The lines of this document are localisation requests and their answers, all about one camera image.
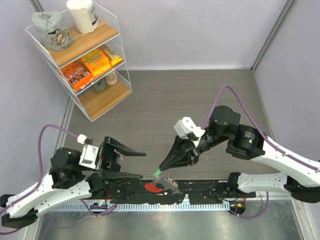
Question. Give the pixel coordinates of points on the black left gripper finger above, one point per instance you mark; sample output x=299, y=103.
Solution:
x=122, y=149
x=118, y=176

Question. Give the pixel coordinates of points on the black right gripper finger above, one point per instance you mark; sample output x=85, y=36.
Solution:
x=184, y=157
x=172, y=155

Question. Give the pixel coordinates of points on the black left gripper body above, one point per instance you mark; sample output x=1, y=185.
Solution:
x=107, y=156

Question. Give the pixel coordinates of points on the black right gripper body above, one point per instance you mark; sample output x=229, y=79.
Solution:
x=189, y=142

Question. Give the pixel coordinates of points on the green tagged key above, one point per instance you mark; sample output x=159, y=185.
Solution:
x=157, y=173

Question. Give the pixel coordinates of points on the red handled crescent blade keychain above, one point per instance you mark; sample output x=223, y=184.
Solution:
x=162, y=183

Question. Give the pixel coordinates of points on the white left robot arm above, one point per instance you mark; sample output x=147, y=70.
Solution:
x=74, y=175

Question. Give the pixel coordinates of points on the green bottle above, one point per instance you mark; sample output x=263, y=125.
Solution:
x=99, y=86

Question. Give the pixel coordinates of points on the beige cup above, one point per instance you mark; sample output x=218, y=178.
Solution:
x=111, y=78

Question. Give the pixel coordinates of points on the orange yellow snack box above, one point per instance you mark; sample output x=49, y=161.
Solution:
x=96, y=62

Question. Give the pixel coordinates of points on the yellow candy bag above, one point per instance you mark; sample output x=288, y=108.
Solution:
x=114, y=58

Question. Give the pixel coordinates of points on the grey paper bag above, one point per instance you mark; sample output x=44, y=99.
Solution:
x=52, y=29

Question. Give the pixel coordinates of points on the white paper bag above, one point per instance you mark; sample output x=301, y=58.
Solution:
x=84, y=15

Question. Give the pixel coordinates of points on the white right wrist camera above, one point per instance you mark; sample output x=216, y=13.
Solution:
x=187, y=129

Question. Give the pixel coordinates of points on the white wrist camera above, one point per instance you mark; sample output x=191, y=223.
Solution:
x=89, y=155
x=187, y=129

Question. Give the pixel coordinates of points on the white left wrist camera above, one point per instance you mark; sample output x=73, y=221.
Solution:
x=89, y=155

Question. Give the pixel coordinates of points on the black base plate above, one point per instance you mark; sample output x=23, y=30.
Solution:
x=198, y=191

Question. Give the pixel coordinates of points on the white slotted cable duct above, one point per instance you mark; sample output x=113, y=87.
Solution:
x=185, y=206

